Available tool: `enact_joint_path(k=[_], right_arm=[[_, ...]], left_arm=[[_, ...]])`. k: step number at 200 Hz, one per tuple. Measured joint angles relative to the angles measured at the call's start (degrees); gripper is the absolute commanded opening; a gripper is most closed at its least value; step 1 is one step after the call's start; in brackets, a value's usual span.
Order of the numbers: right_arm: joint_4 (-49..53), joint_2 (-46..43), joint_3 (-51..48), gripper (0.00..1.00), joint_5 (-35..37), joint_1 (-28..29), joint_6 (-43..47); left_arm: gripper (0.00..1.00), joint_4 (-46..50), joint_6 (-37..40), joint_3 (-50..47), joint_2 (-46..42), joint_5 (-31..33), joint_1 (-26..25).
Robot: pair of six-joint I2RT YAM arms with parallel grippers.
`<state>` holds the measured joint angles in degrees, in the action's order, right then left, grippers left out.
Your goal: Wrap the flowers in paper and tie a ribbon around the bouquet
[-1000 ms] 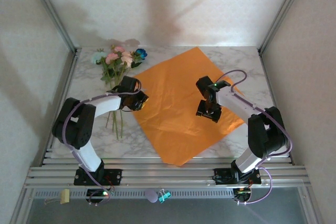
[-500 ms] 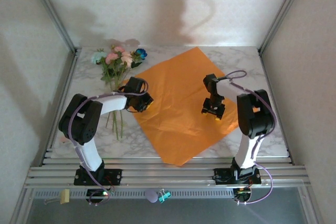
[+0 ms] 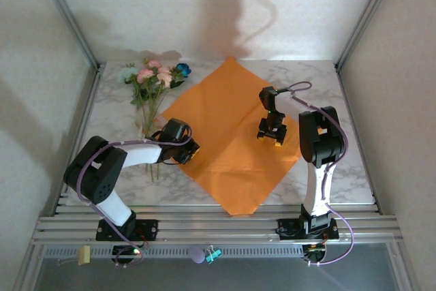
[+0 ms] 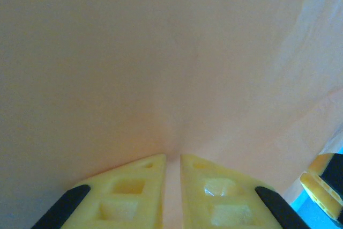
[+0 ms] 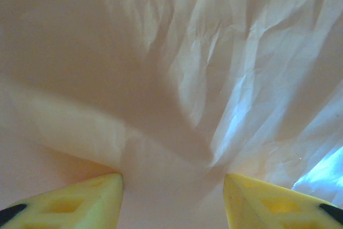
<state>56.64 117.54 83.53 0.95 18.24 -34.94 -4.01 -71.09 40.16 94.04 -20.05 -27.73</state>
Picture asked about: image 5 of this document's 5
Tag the orange wrapping paper sheet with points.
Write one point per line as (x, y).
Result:
(134, 65)

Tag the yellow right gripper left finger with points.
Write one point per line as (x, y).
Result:
(67, 207)

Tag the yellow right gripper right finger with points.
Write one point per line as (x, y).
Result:
(268, 207)

